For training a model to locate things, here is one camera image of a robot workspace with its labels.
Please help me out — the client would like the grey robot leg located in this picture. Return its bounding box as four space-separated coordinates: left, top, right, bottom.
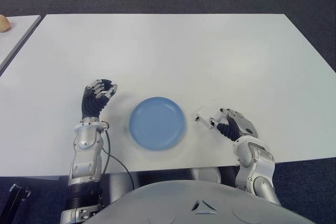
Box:
189 168 222 185
101 173 136 204

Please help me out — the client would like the beige round object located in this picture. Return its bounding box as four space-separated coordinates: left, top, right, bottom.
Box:
0 14 11 33

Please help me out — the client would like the grey right robot leg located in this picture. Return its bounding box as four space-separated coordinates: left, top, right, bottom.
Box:
189 168 222 185

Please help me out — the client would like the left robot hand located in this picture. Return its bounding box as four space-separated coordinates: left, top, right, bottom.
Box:
81 78 118 121

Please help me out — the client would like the blue round plate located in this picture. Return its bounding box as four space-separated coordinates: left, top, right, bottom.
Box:
128 97 187 152

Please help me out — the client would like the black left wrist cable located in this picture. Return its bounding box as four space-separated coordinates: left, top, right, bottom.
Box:
101 129 135 190

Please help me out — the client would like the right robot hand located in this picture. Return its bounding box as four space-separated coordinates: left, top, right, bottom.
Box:
209 108 258 142

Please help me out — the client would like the grey left robot leg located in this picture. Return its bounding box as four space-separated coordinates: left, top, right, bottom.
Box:
101 173 136 204

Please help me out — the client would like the white charger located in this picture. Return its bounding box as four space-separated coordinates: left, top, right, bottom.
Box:
193 105 217 130

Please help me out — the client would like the grey robot torso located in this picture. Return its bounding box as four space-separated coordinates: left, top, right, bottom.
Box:
81 180 316 224

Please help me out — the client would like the white side table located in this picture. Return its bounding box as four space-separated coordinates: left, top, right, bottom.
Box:
0 14 42 74

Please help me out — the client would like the black stand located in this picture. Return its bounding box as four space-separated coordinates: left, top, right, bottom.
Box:
0 183 32 224

